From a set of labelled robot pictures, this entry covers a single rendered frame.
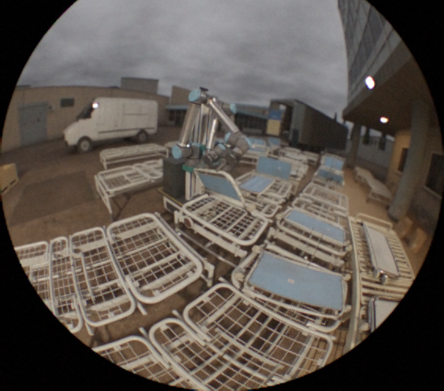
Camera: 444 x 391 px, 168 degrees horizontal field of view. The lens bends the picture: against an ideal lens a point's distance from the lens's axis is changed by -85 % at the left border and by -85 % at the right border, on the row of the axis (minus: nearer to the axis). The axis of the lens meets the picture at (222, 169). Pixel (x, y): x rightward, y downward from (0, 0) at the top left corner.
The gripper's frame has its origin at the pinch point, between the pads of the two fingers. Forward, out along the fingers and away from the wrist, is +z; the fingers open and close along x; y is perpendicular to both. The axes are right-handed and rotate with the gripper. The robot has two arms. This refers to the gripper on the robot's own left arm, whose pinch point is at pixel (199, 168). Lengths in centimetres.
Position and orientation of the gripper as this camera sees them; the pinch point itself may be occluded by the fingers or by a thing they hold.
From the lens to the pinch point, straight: 145.0
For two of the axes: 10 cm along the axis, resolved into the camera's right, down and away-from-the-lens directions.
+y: 4.8, 0.5, -8.7
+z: -6.6, 6.7, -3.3
